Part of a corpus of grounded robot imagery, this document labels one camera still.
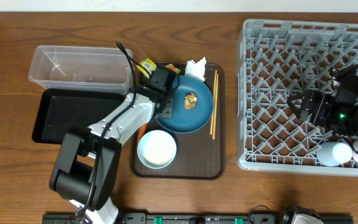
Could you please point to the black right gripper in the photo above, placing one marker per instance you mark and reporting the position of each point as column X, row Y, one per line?
column 311, row 96

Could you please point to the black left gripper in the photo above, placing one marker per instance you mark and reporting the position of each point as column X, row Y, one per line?
column 169, row 114

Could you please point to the brown food scrap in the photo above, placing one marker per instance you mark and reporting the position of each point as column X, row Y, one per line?
column 190, row 101

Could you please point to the blue plate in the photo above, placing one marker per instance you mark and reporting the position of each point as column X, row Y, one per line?
column 188, row 121

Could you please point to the white napkin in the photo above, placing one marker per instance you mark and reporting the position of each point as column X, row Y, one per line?
column 196, row 69

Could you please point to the light blue rice bowl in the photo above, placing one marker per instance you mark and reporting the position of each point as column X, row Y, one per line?
column 156, row 149

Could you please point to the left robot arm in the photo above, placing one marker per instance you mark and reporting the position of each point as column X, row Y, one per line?
column 87, row 162

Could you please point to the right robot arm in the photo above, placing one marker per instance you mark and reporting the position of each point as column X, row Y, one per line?
column 338, row 112

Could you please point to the grey plastic dishwasher rack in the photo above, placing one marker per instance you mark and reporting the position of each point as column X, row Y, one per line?
column 277, row 59

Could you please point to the orange carrot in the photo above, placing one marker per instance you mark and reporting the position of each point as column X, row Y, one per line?
column 141, row 132

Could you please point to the yellow green snack wrapper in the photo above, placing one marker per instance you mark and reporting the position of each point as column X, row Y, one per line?
column 147, row 66

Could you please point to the right wooden chopstick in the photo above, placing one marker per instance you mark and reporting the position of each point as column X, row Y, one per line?
column 215, row 104

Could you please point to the wooden chopstick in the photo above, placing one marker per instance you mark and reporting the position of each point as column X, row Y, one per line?
column 214, row 97
column 215, row 104

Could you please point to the left wooden chopstick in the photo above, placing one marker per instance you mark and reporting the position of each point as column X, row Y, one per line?
column 214, row 97

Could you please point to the brown serving tray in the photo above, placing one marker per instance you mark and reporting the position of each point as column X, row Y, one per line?
column 199, row 154

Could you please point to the clear plastic bin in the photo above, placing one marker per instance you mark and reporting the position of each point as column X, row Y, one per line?
column 81, row 68

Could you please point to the black tray bin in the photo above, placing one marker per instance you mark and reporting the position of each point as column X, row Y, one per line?
column 62, row 109

